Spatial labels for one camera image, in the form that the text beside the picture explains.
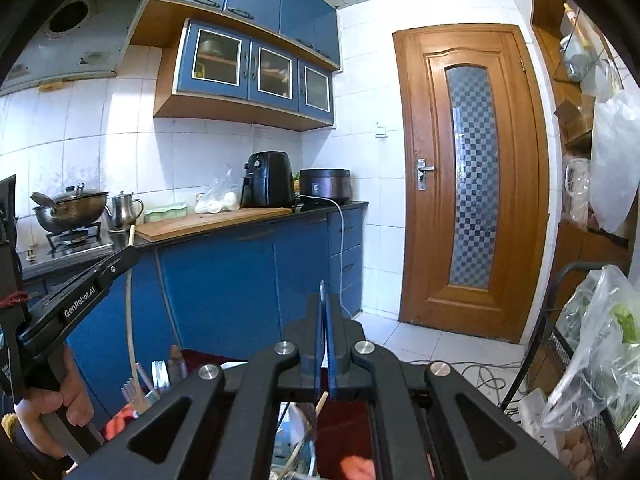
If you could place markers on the cardboard box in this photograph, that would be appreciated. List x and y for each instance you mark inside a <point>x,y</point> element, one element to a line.
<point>572,120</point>

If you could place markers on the pale chopstick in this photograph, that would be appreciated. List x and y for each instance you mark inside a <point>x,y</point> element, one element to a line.
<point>130,320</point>

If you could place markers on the steel fork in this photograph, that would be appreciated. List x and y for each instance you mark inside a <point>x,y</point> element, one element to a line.
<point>160,375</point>

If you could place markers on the dark rice cooker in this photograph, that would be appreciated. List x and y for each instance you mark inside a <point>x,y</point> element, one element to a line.
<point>325,185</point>

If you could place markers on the green tissue box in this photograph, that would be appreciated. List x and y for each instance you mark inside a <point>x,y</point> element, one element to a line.
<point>165,214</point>

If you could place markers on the person's left hand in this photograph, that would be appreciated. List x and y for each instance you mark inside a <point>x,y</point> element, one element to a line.
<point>75,400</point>

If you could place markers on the wooden cutting board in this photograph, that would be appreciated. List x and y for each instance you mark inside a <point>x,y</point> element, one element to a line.
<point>210,222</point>

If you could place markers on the gas stove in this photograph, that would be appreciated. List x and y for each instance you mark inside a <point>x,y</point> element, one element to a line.
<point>70,246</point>

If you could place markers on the clear plastic bag with buns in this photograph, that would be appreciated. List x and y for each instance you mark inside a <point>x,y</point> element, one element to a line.
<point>215,197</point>

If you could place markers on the white power strip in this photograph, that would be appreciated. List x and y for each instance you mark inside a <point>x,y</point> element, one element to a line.
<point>537,410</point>

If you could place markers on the white plastic fork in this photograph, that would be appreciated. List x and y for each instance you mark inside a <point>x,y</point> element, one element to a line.
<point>137,392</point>

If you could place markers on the grey range hood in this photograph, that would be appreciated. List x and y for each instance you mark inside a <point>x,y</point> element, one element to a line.
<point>85,35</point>

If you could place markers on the steel wok with lid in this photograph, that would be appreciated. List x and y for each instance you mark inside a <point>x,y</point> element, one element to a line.
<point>70,212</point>

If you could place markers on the clear bag with vegetables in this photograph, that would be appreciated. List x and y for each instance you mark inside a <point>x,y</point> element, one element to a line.
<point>595,340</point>

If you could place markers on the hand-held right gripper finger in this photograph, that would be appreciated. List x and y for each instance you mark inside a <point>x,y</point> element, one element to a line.
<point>320,340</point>
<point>330,345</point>

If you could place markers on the white hanging plastic bag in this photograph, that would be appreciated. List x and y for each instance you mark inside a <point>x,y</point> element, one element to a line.
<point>615,160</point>

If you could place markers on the orange container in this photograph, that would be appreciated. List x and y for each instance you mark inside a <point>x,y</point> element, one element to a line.
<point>120,422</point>

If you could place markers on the blue lower kitchen cabinets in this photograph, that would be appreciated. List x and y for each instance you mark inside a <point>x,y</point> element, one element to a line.
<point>225,280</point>

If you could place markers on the wooden chopstick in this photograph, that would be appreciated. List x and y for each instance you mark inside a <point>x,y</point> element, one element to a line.
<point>322,400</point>

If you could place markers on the steel kettle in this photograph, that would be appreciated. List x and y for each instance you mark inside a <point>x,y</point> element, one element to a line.
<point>122,212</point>

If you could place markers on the white wall switch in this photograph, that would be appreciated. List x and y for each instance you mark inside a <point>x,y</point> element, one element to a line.
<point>381,130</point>

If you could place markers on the wooden door with glass panel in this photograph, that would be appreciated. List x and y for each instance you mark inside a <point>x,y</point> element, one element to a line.
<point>435,260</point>

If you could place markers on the wooden shelf unit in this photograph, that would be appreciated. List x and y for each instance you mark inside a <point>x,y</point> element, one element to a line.
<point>545,20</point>

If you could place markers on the black air fryer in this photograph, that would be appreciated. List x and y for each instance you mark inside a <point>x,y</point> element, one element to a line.
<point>267,180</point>

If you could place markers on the pale bags on shelf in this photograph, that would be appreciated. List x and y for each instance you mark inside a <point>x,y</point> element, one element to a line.
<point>577,190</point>

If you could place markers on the blue glass-door wall cabinet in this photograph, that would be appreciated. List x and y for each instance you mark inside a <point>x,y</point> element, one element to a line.
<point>182,60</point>

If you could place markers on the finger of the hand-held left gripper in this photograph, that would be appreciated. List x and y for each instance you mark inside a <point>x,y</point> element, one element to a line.
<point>120,262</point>

